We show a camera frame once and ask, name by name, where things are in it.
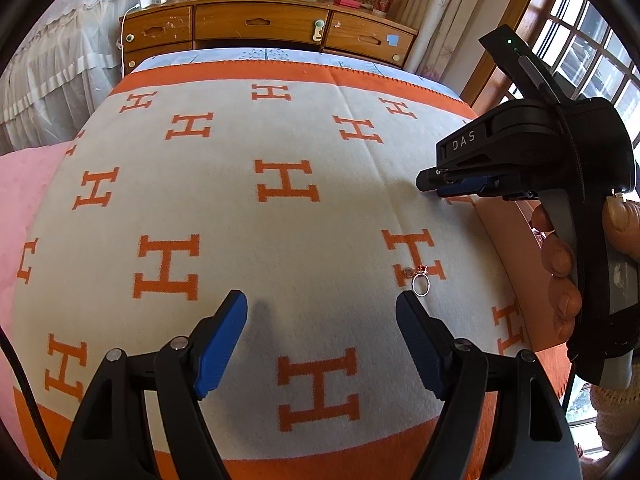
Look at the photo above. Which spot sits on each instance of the white lace bed cover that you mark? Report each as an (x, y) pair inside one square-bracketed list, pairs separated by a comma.
[(62, 71)]

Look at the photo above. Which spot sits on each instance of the wooden dresser with drawers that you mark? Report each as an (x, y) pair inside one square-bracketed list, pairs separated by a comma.
[(308, 25)]

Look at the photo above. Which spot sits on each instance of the pink jewelry box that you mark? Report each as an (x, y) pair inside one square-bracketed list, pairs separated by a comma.
[(508, 226)]

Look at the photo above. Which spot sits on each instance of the light blue bed sheet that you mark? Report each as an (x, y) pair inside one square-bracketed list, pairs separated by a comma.
[(188, 57)]

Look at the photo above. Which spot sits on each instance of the white charger with cable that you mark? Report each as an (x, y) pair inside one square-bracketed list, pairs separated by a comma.
[(139, 6)]

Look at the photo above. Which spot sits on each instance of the beige curtain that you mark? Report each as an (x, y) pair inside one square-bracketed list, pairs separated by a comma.
[(444, 26)]

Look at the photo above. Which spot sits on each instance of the orange beige H blanket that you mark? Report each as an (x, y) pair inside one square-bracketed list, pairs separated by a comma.
[(296, 184)]

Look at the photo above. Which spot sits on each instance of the pink bed cover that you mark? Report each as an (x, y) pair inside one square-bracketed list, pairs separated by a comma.
[(25, 176)]

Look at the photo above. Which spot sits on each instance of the right hand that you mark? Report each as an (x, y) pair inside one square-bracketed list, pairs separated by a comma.
[(621, 226)]

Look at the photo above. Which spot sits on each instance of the window with metal bars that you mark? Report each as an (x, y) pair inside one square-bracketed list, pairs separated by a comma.
[(582, 49)]

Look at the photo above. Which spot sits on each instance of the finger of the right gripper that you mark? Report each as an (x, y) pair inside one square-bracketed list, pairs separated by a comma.
[(468, 186), (432, 179)]

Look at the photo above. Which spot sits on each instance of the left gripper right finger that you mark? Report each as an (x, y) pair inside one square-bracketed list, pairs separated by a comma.
[(430, 343)]

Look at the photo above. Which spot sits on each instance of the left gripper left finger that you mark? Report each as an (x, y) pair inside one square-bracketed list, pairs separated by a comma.
[(214, 340)]

